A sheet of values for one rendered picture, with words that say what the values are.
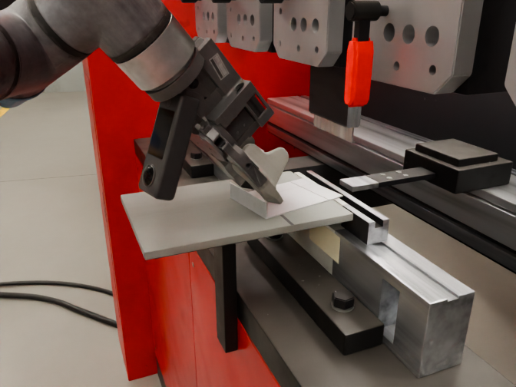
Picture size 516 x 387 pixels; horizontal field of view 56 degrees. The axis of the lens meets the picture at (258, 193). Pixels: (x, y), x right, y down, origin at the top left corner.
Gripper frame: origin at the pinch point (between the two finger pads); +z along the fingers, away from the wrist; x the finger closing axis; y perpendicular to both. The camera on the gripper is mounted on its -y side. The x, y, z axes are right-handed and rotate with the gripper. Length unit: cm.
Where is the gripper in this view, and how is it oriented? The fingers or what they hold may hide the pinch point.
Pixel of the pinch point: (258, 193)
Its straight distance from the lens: 62.6
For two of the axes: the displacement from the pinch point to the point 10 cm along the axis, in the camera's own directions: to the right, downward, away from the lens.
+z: 5.3, 5.8, 6.2
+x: -5.7, -3.1, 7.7
